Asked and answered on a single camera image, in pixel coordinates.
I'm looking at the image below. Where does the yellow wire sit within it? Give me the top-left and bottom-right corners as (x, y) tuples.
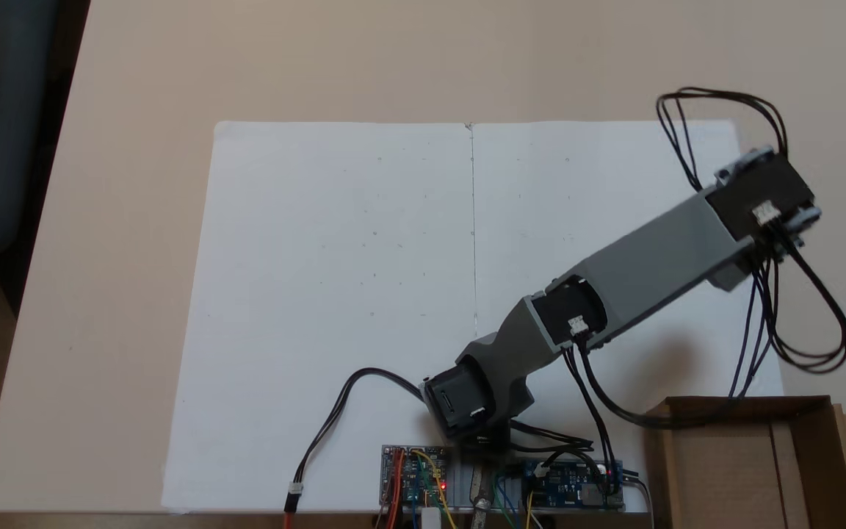
(410, 450), (462, 529)

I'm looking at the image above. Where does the black wire to arm base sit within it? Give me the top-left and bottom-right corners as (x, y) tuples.
(507, 345), (618, 489)

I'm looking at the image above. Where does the brown cardboard box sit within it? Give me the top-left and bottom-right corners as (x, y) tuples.
(641, 395), (846, 529)

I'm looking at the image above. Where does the blue power circuit board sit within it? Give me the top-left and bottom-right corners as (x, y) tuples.
(522, 459), (626, 511)

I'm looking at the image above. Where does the metal table clamp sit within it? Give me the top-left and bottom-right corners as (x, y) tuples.
(469, 467), (494, 529)

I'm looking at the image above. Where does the black forearm wire loop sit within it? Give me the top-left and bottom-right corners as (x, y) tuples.
(577, 239), (846, 429)

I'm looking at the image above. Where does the black wrist wire loop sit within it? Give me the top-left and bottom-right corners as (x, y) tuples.
(656, 88), (789, 193)

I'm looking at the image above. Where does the orange wire bundle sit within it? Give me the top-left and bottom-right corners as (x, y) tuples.
(375, 448), (405, 529)

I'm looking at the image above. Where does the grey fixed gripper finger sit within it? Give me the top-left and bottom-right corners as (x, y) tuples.
(709, 253), (759, 293)

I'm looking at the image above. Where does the grey blue chair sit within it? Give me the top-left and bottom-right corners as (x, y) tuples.
(0, 0), (90, 295)

